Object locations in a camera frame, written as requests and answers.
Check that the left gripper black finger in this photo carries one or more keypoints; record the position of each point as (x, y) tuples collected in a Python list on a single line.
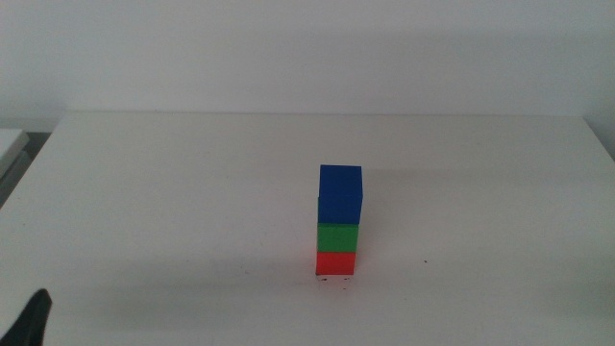
[(29, 322)]

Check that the red cube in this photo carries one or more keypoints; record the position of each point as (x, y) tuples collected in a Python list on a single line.
[(335, 264)]

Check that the green cube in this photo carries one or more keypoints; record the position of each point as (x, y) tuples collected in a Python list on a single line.
[(336, 238)]

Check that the blue cube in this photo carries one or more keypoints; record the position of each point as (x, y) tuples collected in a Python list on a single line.
[(340, 197)]

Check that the white side table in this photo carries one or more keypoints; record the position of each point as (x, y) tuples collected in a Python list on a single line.
[(9, 144)]

